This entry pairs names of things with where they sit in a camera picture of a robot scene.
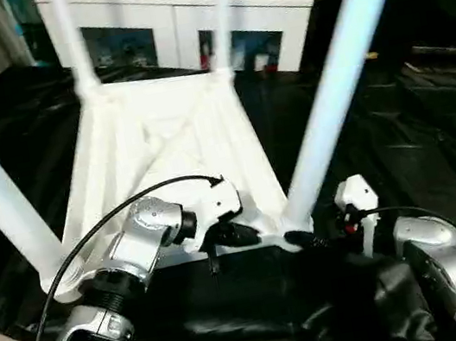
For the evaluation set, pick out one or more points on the small yellow label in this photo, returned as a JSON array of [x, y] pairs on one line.
[[371, 55]]

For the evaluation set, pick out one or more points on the white cabinet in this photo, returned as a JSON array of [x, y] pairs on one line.
[[170, 35]]

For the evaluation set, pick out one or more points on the white plastic table top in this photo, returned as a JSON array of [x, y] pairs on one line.
[[172, 153]]

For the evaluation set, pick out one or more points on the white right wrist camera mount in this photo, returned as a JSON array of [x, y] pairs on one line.
[[359, 196]]

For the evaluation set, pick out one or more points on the black mat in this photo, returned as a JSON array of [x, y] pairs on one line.
[[422, 125]]

